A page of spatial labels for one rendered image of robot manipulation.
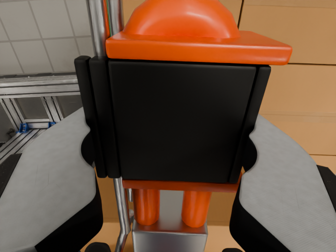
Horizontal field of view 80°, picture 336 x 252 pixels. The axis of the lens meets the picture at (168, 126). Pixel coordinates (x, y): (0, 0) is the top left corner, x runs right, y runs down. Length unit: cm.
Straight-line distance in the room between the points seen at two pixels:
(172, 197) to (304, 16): 74
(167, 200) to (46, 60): 141
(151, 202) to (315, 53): 80
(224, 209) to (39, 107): 121
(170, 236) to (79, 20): 130
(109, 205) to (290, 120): 76
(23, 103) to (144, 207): 135
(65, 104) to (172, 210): 120
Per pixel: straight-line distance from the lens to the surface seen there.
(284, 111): 93
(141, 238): 19
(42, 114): 145
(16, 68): 166
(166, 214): 19
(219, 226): 45
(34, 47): 155
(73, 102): 131
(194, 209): 17
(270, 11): 79
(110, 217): 46
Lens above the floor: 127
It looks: 58 degrees down
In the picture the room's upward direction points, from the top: 177 degrees counter-clockwise
